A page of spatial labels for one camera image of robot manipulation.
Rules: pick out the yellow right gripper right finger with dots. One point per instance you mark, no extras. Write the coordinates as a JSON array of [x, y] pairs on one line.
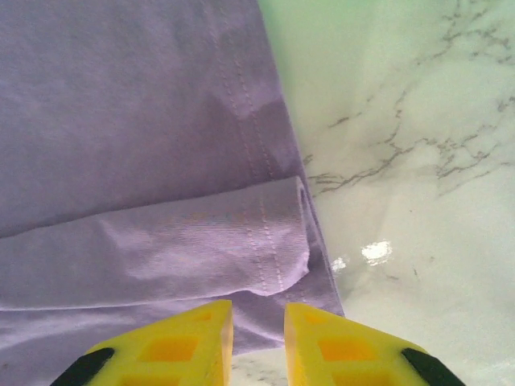
[[342, 350]]

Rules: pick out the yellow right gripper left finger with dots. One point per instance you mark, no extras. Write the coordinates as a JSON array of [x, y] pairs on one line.
[[173, 346]]

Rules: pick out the purple t-shirt with print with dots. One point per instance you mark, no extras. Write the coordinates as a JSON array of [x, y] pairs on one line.
[[141, 161]]

